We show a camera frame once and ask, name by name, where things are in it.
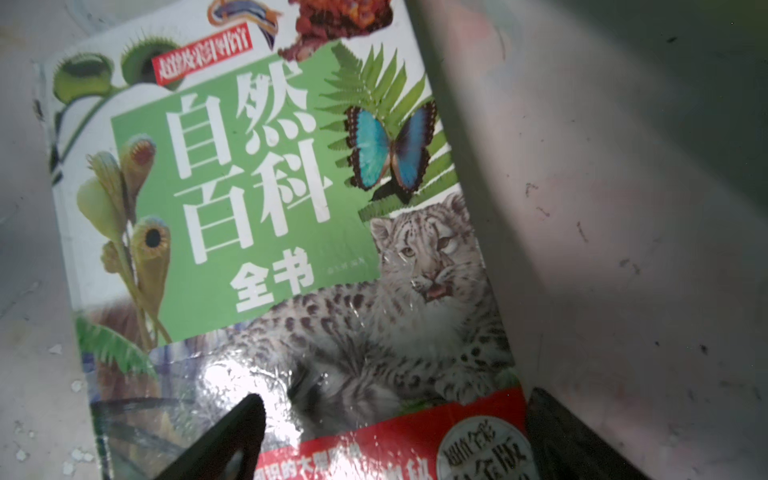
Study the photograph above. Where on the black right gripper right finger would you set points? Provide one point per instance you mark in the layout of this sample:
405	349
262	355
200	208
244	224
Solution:
566	448

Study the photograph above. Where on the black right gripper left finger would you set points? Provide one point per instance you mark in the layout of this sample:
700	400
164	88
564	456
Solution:
229	450

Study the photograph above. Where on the green nature encyclopedia book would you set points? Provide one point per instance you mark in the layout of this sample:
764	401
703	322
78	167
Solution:
259	197

